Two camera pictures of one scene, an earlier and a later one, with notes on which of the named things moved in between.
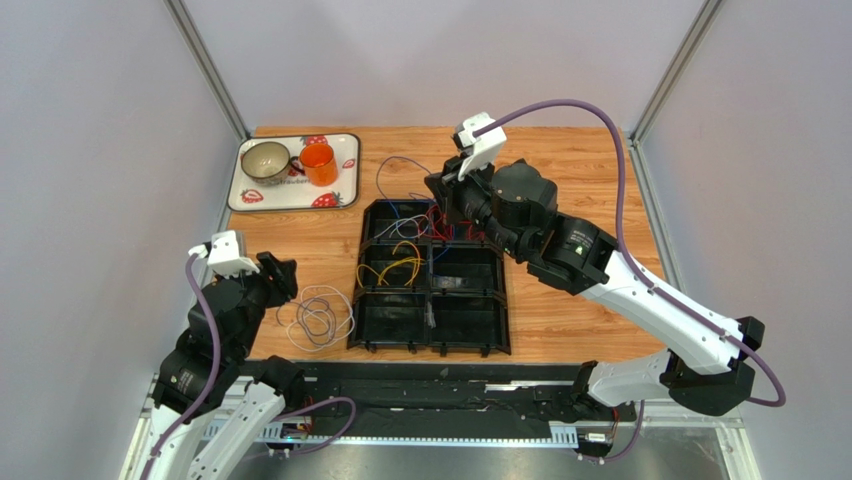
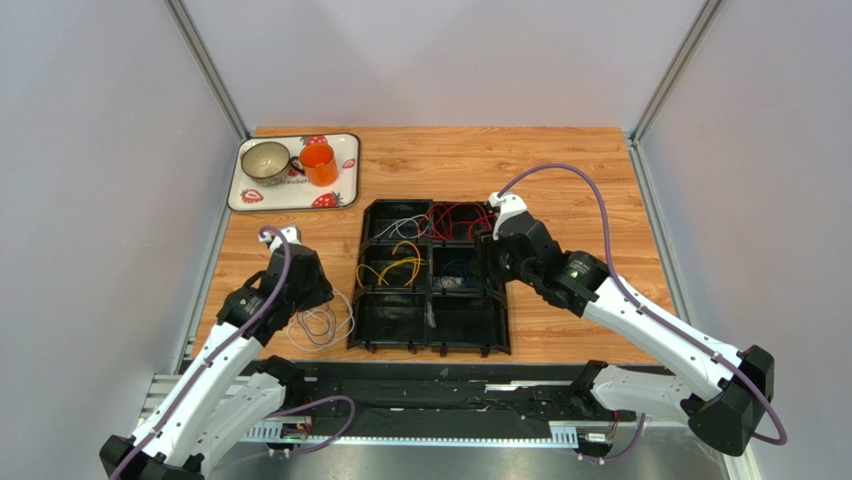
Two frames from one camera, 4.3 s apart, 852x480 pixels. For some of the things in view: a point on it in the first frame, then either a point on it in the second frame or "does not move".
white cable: x=418 y=227 does not move
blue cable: x=446 y=245 -> x=456 y=270
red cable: x=435 y=226 does not move
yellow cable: x=395 y=263 does not move
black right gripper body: x=445 y=192 -> x=497 y=253
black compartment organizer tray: x=424 y=283 does not move
